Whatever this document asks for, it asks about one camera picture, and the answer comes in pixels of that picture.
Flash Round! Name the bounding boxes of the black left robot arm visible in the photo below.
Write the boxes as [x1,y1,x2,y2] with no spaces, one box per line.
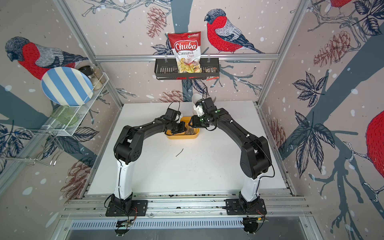
[111,108,187,213]

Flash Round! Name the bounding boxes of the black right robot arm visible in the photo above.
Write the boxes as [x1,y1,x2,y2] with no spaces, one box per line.
[189,98,274,213]

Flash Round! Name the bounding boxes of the yellow plastic storage box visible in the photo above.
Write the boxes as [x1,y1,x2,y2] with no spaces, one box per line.
[165,116,200,140]

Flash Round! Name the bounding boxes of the white cutlery holder cup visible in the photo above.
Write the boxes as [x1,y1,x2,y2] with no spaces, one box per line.
[192,93,203,105]

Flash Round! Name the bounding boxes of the red Chuba chips bag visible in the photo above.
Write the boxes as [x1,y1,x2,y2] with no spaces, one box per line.
[168,32,202,74]

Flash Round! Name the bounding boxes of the dark lid spice jar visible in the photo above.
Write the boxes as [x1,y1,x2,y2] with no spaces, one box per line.
[78,66,99,87]

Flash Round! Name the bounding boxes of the blue white striped plate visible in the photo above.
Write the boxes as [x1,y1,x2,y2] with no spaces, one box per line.
[42,67,94,107]

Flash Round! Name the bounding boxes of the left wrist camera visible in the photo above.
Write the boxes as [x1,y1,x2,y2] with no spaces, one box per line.
[175,113,183,123]

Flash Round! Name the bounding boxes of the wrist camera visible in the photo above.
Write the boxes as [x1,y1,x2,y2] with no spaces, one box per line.
[175,113,183,123]
[194,103,205,117]

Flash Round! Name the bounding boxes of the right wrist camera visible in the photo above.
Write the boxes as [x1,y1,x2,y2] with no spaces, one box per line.
[194,103,205,117]

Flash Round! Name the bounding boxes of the black wall basket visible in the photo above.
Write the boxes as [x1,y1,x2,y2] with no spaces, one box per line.
[154,58,220,80]

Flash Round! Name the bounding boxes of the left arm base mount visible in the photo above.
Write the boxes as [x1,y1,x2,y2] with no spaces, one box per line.
[106,199,148,217]

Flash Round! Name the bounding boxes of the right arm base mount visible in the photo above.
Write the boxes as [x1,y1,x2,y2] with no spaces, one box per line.
[223,198,267,216]

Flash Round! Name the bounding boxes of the clear wire dish rack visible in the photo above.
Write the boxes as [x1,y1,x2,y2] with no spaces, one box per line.
[1,73,109,171]

